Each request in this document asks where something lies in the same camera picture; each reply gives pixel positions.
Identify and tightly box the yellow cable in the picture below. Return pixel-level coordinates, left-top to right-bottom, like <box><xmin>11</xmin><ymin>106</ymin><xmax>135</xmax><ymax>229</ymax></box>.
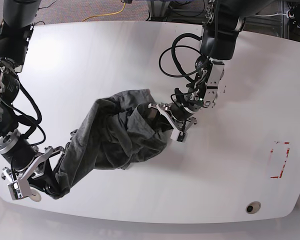
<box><xmin>82</xmin><ymin>2</ymin><xmax>126</xmax><ymax>23</ymax></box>

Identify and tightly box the left table cable grommet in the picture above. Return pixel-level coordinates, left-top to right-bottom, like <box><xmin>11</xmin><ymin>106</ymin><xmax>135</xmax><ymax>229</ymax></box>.
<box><xmin>29</xmin><ymin>189</ymin><xmax>42</xmax><ymax>202</ymax></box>

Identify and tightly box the aluminium frame stand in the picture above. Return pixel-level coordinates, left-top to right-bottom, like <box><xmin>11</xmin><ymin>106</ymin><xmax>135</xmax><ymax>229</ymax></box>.
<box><xmin>146</xmin><ymin>0</ymin><xmax>173</xmax><ymax>22</ymax></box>

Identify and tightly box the red tape rectangle marking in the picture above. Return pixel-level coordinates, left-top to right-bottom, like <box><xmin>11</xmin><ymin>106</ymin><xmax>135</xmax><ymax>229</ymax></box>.
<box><xmin>268</xmin><ymin>141</ymin><xmax>291</xmax><ymax>179</ymax></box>

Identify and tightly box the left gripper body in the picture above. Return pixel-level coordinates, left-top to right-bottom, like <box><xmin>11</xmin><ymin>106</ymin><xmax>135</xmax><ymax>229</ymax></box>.
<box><xmin>148</xmin><ymin>103</ymin><xmax>193</xmax><ymax>132</ymax></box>

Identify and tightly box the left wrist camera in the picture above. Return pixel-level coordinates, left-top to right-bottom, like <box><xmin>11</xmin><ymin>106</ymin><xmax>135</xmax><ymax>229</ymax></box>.
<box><xmin>170</xmin><ymin>128</ymin><xmax>187</xmax><ymax>143</ymax></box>

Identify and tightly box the white power strip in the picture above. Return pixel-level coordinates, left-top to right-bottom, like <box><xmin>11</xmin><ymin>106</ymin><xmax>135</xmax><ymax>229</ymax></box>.
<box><xmin>286</xmin><ymin>9</ymin><xmax>295</xmax><ymax>19</ymax></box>

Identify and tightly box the table cable grommet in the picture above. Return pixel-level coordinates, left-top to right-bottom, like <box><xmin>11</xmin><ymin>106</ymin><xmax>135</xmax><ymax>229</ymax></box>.
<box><xmin>245</xmin><ymin>201</ymin><xmax>261</xmax><ymax>215</ymax></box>
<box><xmin>29</xmin><ymin>189</ymin><xmax>42</xmax><ymax>202</ymax></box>

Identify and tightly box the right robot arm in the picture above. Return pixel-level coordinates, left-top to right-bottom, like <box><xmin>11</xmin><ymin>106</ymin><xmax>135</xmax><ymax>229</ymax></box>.
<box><xmin>0</xmin><ymin>0</ymin><xmax>65</xmax><ymax>200</ymax></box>

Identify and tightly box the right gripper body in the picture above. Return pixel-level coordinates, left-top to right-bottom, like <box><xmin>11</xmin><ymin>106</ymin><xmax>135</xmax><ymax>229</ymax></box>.
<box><xmin>0</xmin><ymin>137</ymin><xmax>59</xmax><ymax>187</ymax></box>

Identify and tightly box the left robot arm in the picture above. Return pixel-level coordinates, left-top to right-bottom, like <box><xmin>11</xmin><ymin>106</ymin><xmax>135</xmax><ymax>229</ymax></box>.
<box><xmin>147</xmin><ymin>0</ymin><xmax>271</xmax><ymax>133</ymax></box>

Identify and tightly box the grey t-shirt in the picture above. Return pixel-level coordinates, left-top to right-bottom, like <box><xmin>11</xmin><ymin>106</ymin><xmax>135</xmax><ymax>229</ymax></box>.
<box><xmin>56</xmin><ymin>89</ymin><xmax>169</xmax><ymax>196</ymax></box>

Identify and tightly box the right table cable grommet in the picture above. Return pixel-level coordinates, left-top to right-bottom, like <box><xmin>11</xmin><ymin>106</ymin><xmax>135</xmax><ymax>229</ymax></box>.
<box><xmin>245</xmin><ymin>201</ymin><xmax>261</xmax><ymax>215</ymax></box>

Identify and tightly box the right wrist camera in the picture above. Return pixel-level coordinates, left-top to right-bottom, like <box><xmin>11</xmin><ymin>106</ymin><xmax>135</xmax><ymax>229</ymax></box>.
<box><xmin>7</xmin><ymin>179</ymin><xmax>32</xmax><ymax>201</ymax></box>

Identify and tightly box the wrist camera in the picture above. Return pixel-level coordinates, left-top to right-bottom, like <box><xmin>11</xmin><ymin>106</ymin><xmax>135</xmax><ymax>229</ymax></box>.
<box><xmin>170</xmin><ymin>128</ymin><xmax>187</xmax><ymax>143</ymax></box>
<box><xmin>7</xmin><ymin>179</ymin><xmax>32</xmax><ymax>201</ymax></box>

